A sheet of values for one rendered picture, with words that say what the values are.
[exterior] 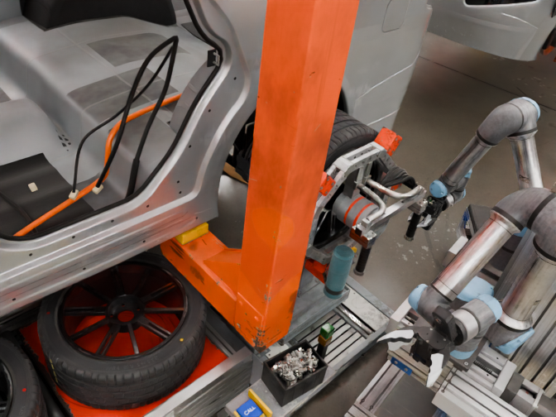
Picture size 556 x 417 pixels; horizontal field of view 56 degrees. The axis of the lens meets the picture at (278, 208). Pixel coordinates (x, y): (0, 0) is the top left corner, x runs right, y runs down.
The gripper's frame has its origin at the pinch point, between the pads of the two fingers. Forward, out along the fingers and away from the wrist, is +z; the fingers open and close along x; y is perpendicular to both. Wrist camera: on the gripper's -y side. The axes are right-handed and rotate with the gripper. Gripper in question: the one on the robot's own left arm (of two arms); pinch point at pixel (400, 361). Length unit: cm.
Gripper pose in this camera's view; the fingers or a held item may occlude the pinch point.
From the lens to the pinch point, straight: 125.0
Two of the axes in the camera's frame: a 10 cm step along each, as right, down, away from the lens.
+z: -8.0, 3.0, -5.1
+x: -5.9, -4.6, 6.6
